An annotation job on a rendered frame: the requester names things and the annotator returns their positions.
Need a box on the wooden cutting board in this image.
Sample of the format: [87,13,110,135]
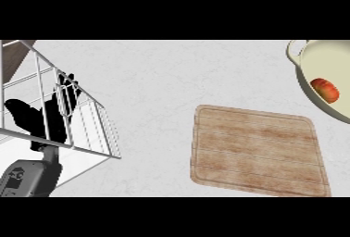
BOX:
[189,104,333,198]

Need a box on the cream pot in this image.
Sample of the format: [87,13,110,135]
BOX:
[285,40,350,125]

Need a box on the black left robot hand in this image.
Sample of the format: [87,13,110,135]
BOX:
[3,72,83,152]

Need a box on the white wire basket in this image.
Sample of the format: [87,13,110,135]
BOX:
[0,40,123,189]

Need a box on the brown wooden cabinet corner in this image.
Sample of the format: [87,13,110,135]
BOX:
[2,40,37,81]

